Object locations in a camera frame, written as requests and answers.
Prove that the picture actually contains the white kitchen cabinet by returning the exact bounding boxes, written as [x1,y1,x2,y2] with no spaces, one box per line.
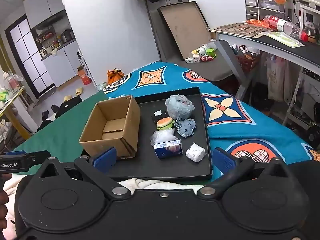
[23,0,87,88]

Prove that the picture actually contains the yellow table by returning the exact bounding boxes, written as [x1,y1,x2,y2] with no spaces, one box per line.
[0,85,33,140]

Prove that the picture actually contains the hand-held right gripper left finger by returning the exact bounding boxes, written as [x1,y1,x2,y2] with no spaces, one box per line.
[40,147,132,198]

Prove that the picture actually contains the beige tote bag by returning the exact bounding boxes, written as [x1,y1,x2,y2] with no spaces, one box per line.
[266,55,293,102]

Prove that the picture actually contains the black framed sliding door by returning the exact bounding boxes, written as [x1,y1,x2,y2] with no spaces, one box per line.
[5,14,57,99]

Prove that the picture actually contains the panda figurine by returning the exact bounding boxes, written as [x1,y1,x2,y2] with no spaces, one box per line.
[304,21,317,37]

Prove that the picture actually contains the black and white plush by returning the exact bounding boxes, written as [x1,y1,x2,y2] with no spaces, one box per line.
[37,96,83,130]

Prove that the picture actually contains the orange carton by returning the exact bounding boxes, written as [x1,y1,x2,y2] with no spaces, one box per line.
[77,66,92,85]

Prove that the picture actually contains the burger plush toy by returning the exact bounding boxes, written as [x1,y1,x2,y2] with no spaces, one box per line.
[156,117,174,130]

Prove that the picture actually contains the blue patterned blanket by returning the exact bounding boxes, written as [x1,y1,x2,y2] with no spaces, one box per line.
[104,62,320,180]

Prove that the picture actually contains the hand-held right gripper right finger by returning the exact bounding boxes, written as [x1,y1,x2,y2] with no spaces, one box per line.
[197,147,290,201]

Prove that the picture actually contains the white rack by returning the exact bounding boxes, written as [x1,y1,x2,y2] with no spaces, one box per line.
[77,48,98,87]

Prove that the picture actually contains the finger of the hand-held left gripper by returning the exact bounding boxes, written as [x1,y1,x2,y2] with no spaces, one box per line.
[10,150,52,167]

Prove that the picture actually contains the black fan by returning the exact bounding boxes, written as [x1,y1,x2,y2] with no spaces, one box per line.
[307,125,320,148]

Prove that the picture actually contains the blue fluffy plush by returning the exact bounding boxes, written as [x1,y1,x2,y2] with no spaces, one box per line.
[165,94,195,119]

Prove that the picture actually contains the black pouch with white label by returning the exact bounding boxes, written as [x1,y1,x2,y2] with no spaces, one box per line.
[151,109,167,123]

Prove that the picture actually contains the brown cardboard box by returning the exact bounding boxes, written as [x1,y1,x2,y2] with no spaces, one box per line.
[79,95,141,160]

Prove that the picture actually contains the brown patterned board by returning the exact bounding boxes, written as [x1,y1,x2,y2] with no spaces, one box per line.
[209,23,272,38]

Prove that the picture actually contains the large black box lid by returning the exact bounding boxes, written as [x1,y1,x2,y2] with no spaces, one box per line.
[157,1,209,61]

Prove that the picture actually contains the white paper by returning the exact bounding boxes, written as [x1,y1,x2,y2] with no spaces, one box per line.
[185,142,206,162]

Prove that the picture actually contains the green packet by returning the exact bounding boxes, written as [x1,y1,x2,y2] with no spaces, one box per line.
[266,31,304,47]

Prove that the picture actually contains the red basket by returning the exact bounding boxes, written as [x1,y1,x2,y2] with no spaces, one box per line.
[236,45,259,72]

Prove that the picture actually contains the clear bubble wrap bag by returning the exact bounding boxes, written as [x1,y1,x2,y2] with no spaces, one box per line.
[150,128,179,147]

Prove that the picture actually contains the blue tissue pack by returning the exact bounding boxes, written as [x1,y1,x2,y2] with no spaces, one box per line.
[153,139,183,160]

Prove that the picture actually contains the clear plastic bottle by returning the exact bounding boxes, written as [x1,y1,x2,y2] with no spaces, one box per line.
[264,15,309,42]

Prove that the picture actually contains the orange bag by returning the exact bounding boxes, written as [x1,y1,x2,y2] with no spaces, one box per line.
[107,68,125,85]

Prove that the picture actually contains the grey door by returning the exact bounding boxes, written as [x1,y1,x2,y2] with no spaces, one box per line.
[145,0,189,63]

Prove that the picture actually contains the blue patterned fabric pouch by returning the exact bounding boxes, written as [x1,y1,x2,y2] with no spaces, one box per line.
[175,118,197,138]

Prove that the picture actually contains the grey drawer organizer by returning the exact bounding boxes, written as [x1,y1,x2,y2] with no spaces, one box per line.
[244,0,293,22]

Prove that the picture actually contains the black top desk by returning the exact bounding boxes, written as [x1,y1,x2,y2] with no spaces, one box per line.
[209,22,320,135]

